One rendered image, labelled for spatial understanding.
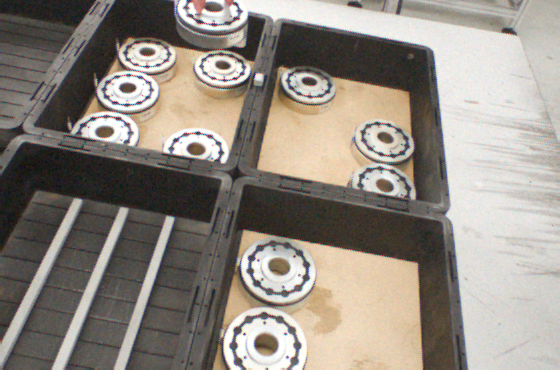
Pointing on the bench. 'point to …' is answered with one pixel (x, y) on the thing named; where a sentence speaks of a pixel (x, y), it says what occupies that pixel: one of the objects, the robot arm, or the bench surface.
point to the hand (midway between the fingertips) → (213, 3)
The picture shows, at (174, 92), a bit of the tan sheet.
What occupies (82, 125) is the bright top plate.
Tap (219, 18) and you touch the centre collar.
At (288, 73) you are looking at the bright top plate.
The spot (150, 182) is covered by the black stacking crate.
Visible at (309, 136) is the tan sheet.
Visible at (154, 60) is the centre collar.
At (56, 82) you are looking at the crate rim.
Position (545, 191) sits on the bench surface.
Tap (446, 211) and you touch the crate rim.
